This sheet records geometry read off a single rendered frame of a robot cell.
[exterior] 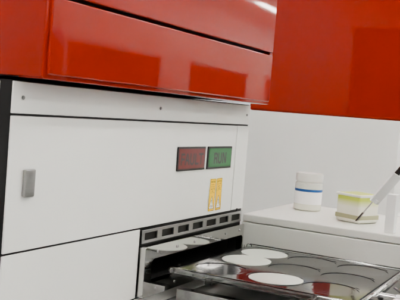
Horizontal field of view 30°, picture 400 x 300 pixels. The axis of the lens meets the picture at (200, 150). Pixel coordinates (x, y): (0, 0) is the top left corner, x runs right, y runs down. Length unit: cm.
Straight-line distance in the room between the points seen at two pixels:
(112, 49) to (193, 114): 39
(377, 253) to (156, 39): 71
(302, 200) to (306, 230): 21
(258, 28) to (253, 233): 48
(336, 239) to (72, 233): 70
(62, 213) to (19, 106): 20
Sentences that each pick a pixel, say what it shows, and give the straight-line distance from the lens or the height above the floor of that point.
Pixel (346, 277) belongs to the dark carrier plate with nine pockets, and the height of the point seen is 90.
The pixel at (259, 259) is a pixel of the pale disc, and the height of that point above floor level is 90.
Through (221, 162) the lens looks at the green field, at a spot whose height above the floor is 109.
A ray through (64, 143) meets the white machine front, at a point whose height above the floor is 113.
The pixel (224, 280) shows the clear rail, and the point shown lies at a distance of 136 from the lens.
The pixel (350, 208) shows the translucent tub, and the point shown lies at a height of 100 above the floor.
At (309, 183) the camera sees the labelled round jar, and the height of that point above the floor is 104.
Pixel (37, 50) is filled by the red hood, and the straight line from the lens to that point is 104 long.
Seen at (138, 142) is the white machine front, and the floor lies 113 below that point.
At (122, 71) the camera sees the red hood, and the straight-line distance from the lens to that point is 118.
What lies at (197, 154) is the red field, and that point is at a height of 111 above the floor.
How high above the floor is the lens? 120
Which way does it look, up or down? 3 degrees down
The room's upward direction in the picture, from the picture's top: 5 degrees clockwise
